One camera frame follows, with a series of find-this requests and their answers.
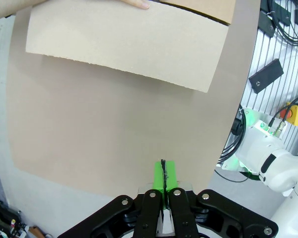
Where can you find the brown cardboard box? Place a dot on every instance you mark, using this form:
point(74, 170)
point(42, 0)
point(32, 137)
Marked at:
point(208, 10)

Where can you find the yellow emergency stop button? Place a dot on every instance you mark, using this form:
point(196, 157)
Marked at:
point(296, 114)

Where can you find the aluminium profile base platform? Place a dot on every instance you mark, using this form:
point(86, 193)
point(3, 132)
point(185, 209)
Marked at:
point(295, 74)

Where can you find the small brown item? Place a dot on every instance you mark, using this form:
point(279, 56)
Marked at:
point(36, 231)

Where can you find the black mounting bracket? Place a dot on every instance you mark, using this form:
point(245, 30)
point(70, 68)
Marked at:
point(280, 12)

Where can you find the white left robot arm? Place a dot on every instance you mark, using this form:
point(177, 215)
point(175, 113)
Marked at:
point(283, 173)

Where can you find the person's right hand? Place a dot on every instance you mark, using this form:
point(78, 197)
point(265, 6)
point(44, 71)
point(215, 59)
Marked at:
point(139, 4)

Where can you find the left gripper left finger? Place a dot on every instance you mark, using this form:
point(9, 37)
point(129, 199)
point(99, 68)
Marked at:
point(146, 215)

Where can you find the person's right forearm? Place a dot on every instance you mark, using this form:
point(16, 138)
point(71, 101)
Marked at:
point(7, 6)

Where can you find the black equipment clutter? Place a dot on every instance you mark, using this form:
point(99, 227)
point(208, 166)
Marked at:
point(5, 218)

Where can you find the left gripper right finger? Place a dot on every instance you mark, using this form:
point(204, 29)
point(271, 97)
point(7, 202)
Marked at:
point(181, 215)

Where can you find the long black block with hole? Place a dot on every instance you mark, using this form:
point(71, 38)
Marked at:
point(265, 75)

